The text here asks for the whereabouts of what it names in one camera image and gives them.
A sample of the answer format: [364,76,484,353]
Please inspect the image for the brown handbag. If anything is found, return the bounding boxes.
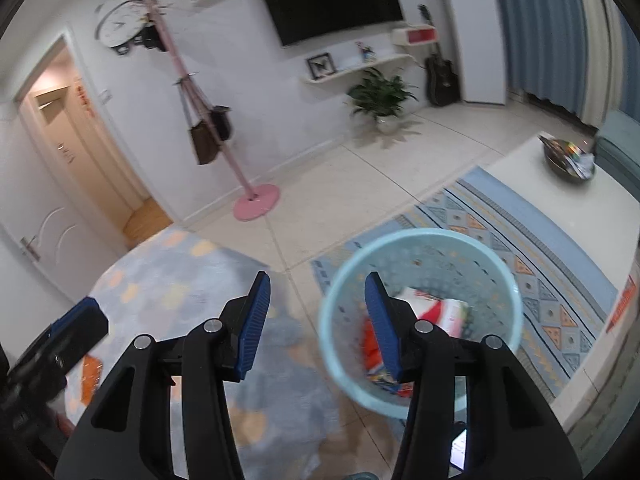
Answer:
[187,92,221,166]

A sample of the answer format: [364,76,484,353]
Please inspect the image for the butterfly picture frame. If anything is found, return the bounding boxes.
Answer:
[306,52,337,80]

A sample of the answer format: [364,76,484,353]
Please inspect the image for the patterned tablecloth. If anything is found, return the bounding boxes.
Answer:
[64,227,361,480]

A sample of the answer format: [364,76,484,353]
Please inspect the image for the red white box shelf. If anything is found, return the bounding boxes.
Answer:
[392,24,438,47]

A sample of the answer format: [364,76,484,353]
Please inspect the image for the white red packet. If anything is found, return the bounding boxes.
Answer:
[397,286,471,338]

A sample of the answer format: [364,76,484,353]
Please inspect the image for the small white wall shelf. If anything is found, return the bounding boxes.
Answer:
[300,54,416,85]

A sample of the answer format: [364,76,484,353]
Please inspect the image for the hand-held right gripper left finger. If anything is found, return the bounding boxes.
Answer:
[54,270,272,480]

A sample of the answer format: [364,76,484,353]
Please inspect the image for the white wall clock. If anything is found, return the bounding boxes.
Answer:
[95,0,151,56]

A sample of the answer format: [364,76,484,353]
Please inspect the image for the white refrigerator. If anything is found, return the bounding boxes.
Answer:
[435,0,510,107]

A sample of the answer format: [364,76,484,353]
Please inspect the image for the black guitar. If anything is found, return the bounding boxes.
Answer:
[419,4,460,107]

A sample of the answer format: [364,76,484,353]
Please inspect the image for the wooden hallway door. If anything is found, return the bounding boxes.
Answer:
[32,87,151,233]

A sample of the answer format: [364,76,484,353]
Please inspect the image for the white door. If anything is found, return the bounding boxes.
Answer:
[0,90,126,306]

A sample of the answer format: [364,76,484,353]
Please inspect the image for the potted green plant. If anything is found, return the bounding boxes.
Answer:
[346,67,418,135]

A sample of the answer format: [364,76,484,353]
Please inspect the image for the blue curtain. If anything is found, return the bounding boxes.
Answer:
[487,0,640,128]

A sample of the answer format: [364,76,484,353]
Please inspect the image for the black wall television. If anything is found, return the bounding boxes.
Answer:
[252,0,405,48]

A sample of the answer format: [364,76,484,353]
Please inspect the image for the patterned blue rug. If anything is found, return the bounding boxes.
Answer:
[310,167,621,406]

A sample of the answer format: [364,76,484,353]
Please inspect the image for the light blue plastic basket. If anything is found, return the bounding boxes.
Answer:
[317,228,523,421]

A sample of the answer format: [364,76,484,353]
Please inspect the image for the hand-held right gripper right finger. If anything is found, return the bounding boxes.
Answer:
[364,270,585,480]

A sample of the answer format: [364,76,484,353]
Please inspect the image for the metal bowl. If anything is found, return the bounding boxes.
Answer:
[539,134,597,183]

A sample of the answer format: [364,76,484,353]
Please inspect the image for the pink coat rack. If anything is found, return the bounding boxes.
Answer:
[142,0,281,222]

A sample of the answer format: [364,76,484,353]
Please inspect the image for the red door ornament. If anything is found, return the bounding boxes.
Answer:
[74,77,96,118]

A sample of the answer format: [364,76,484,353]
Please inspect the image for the white lit screen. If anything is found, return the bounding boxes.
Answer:
[449,429,468,471]

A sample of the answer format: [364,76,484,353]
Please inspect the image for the white coffee table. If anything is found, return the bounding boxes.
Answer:
[485,132,640,461]

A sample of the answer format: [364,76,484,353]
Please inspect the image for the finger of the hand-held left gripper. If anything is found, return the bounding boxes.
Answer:
[10,296,110,376]

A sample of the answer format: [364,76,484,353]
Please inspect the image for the teal sofa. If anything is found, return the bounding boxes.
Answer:
[594,110,640,191]

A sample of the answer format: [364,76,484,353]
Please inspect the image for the orange snack packet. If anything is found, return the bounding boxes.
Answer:
[80,354,103,406]

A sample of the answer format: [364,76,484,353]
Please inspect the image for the black bag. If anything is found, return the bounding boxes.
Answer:
[210,105,233,142]

